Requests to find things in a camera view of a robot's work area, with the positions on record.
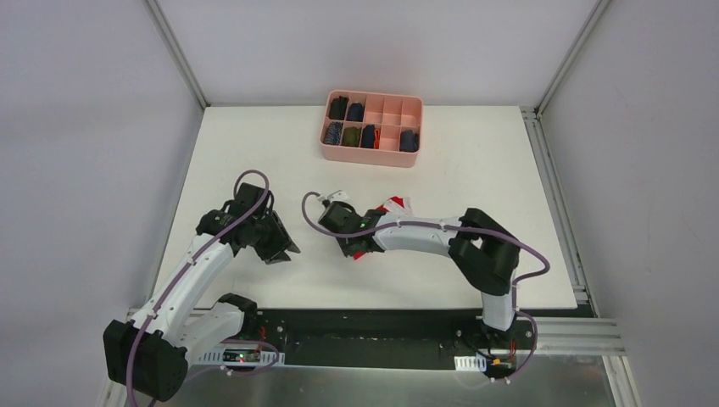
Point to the dark blue rolled underwear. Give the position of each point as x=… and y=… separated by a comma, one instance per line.
x=409, y=141

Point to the red underwear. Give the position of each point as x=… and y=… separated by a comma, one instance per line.
x=397, y=205

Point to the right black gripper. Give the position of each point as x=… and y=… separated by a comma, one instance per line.
x=355, y=243

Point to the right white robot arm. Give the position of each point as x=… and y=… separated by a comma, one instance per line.
x=474, y=241

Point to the pink compartment organizer box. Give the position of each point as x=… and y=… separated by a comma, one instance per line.
x=393, y=113

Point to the blue striped rolled underwear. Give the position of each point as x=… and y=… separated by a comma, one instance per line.
x=333, y=133

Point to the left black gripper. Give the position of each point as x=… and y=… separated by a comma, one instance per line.
x=272, y=238

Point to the olive green rolled underwear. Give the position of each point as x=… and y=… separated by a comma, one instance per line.
x=351, y=136

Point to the blue orange rolled underwear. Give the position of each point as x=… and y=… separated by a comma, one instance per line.
x=371, y=135

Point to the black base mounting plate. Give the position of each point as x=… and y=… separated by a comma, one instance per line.
x=382, y=354

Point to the black rolled underwear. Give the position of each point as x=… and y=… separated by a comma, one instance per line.
x=338, y=108

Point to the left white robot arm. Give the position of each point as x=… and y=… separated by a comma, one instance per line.
x=154, y=350

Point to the navy rolled underwear top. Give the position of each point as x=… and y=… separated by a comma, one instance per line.
x=355, y=112

